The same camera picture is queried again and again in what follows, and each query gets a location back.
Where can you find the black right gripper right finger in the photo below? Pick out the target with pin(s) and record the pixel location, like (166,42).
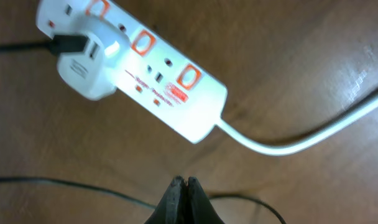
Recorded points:
(199,209)

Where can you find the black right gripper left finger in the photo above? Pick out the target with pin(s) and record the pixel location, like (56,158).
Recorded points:
(166,212)

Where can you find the white charger adapter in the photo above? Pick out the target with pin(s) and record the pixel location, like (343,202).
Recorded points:
(87,72)

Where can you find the white power strip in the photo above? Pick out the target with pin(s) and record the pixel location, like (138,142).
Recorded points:
(153,73)

